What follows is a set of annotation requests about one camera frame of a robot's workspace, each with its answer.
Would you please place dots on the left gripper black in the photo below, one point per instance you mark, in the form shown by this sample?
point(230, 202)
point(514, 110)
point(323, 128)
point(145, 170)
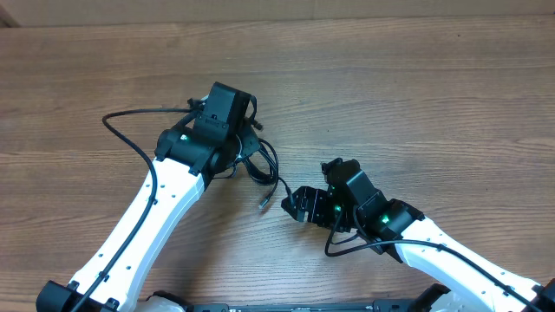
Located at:
point(250, 140)

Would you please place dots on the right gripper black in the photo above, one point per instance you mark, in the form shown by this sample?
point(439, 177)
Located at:
point(307, 195)

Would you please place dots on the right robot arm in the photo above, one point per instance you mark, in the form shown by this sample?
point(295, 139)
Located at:
point(465, 281)

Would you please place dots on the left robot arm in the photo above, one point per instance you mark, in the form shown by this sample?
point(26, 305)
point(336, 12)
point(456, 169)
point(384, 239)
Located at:
point(210, 138)

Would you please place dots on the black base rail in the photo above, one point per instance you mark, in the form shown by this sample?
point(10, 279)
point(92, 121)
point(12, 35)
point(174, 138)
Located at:
point(295, 307)

